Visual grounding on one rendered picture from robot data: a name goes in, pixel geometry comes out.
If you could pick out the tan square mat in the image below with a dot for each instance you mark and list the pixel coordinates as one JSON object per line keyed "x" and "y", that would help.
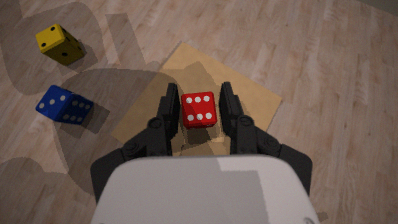
{"x": 193, "y": 71}

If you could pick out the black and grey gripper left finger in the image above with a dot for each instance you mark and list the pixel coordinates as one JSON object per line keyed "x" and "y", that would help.
{"x": 156, "y": 138}

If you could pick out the yellow die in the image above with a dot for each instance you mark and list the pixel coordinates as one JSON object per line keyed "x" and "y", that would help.
{"x": 58, "y": 44}

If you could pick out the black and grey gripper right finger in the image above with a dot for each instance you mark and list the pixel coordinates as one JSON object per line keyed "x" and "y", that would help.
{"x": 246, "y": 138}

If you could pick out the red die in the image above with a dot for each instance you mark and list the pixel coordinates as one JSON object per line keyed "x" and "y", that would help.
{"x": 198, "y": 110}

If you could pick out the blue die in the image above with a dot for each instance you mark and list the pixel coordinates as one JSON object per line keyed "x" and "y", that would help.
{"x": 61, "y": 105}

